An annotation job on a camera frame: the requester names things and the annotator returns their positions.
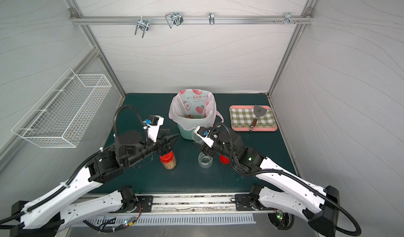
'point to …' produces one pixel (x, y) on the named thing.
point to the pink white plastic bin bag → (191, 108)
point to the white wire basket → (61, 116)
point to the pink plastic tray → (256, 129)
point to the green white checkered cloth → (245, 117)
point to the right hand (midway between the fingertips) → (200, 133)
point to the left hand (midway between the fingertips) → (173, 134)
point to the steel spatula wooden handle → (258, 111)
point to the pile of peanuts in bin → (190, 116)
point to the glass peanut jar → (205, 161)
